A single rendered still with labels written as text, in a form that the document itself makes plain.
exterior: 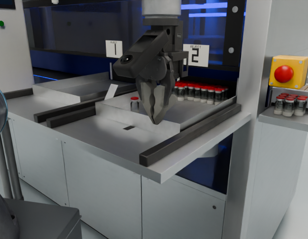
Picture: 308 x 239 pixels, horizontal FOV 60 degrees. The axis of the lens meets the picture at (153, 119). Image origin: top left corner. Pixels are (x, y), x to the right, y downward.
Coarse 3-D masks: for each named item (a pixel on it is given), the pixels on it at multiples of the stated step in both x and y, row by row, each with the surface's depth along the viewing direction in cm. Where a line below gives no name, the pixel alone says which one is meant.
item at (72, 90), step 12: (108, 72) 115; (36, 84) 91; (48, 84) 94; (60, 84) 98; (72, 84) 102; (84, 84) 106; (96, 84) 106; (108, 84) 106; (120, 84) 106; (132, 84) 91; (48, 96) 85; (60, 96) 81; (72, 96) 77; (84, 96) 76; (96, 96) 79
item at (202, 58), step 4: (184, 44) 79; (188, 44) 78; (184, 48) 80; (188, 48) 79; (200, 48) 76; (204, 48) 76; (208, 48) 75; (192, 52) 78; (196, 52) 77; (200, 52) 77; (204, 52) 76; (208, 52) 75; (196, 56) 78; (200, 56) 77; (204, 56) 76; (184, 60) 81; (188, 60) 80; (200, 60) 77; (204, 60) 77; (188, 64) 80; (192, 64) 79; (196, 64) 78; (200, 64) 78; (204, 64) 77
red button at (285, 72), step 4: (280, 68) 62; (284, 68) 61; (288, 68) 61; (276, 72) 62; (280, 72) 62; (284, 72) 61; (288, 72) 61; (292, 72) 61; (276, 76) 63; (280, 76) 62; (284, 76) 61; (288, 76) 61; (292, 76) 61; (276, 80) 63; (280, 80) 62; (284, 80) 62; (288, 80) 61
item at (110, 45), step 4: (108, 40) 99; (108, 44) 99; (112, 44) 98; (116, 44) 97; (120, 44) 95; (108, 48) 100; (112, 48) 98; (116, 48) 97; (120, 48) 96; (108, 52) 100; (112, 52) 99; (116, 52) 98; (120, 52) 96; (108, 56) 101; (112, 56) 99; (116, 56) 98; (120, 56) 97
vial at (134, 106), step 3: (138, 99) 68; (132, 102) 68; (135, 102) 68; (138, 102) 69; (132, 105) 68; (135, 105) 68; (138, 105) 69; (132, 108) 68; (135, 108) 68; (138, 108) 69; (135, 111) 69; (138, 111) 69
